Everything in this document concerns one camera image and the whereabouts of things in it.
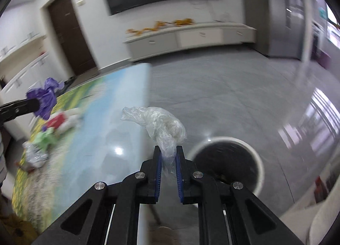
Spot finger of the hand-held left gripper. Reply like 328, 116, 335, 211
0, 98, 41, 124

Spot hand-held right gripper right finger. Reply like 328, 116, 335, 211
176, 146, 306, 245

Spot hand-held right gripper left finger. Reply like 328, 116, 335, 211
32, 145, 163, 245

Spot purple plastic bag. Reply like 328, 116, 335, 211
26, 78, 66, 121

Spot clear plastic bag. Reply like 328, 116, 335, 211
121, 106, 188, 174

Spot white round bin black liner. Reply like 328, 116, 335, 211
187, 137, 265, 196

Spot green crumpled wrapper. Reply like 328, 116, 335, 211
31, 129, 58, 150

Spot red and white packet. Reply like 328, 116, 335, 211
44, 109, 83, 132

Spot silver crumpled wrapper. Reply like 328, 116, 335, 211
22, 141, 50, 169

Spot printed landscape tablecloth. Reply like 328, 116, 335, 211
12, 64, 152, 235

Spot dark brown door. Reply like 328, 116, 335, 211
47, 0, 98, 76

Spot yellow cloth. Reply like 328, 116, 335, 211
0, 213, 39, 245

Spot white chair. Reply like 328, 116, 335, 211
279, 192, 340, 245

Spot low white sideboard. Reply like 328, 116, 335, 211
123, 21, 257, 62

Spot orange garland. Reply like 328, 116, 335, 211
126, 18, 195, 36

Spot grey tall cabinet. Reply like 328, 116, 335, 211
240, 0, 312, 61

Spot white wall cabinets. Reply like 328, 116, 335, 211
0, 33, 54, 139

